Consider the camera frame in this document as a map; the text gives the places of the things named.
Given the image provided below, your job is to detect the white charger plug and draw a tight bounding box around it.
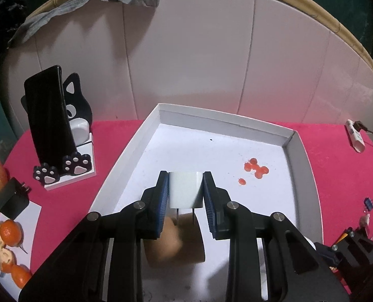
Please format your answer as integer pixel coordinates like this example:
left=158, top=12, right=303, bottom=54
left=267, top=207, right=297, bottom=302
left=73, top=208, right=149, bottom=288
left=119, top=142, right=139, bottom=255
left=168, top=171, right=204, bottom=224

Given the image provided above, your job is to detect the orange tangerine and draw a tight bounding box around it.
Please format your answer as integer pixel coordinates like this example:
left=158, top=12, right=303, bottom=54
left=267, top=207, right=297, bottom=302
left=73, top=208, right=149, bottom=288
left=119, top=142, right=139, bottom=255
left=0, top=219, right=24, bottom=248
left=11, top=264, right=33, bottom=289

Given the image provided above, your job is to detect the bamboo rim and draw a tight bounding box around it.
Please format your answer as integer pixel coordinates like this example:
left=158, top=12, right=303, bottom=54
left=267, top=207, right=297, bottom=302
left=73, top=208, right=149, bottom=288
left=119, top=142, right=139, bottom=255
left=26, top=0, right=373, bottom=86

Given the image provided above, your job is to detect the brown tape roll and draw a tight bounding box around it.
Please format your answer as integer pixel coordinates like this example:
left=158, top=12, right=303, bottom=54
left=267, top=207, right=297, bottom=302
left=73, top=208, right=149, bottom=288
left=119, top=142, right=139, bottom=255
left=144, top=215, right=206, bottom=265

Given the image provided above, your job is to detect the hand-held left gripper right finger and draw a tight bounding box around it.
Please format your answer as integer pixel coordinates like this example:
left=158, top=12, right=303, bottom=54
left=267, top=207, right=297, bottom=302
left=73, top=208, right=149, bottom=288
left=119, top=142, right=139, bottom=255
left=203, top=171, right=350, bottom=302

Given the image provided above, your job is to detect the black white cat phone stand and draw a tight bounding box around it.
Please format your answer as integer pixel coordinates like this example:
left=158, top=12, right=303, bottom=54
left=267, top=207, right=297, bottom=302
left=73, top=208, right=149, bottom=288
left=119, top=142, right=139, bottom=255
left=21, top=73, right=97, bottom=191

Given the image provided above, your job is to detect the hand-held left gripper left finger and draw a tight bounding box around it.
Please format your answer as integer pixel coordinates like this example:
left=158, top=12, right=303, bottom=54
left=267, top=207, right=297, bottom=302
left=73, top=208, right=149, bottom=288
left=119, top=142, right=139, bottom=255
left=18, top=170, right=170, bottom=302

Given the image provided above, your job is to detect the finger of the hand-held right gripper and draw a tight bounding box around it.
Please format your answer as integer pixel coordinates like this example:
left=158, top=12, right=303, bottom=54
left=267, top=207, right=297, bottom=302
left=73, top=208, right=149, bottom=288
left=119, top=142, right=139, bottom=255
left=333, top=226, right=373, bottom=269

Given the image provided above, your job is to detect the white charging device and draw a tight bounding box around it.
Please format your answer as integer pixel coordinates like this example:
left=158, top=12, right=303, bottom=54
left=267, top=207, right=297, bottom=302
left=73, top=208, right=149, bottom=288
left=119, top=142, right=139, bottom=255
left=346, top=120, right=366, bottom=153

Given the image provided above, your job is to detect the black charger plug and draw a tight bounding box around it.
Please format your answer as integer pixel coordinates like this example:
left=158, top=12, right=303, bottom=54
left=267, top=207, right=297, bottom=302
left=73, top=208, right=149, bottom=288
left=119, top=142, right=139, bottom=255
left=0, top=177, right=32, bottom=220

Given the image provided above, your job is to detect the pink tablecloth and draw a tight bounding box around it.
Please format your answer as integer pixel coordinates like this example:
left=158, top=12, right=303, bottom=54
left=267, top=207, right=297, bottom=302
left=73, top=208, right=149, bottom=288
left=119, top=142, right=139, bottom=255
left=3, top=120, right=373, bottom=302

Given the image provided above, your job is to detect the white cardboard tray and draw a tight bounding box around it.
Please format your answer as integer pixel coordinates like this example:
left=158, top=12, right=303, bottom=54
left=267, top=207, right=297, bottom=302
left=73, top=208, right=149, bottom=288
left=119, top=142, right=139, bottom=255
left=87, top=102, right=324, bottom=302

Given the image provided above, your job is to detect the black smartphone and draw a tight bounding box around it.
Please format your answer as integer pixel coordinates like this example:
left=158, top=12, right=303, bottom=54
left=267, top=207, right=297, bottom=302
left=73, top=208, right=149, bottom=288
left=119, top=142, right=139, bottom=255
left=24, top=65, right=78, bottom=167

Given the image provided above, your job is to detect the black cable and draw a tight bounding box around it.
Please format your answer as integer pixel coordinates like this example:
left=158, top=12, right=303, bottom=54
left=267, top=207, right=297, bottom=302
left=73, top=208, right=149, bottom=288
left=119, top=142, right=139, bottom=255
left=353, top=120, right=373, bottom=148

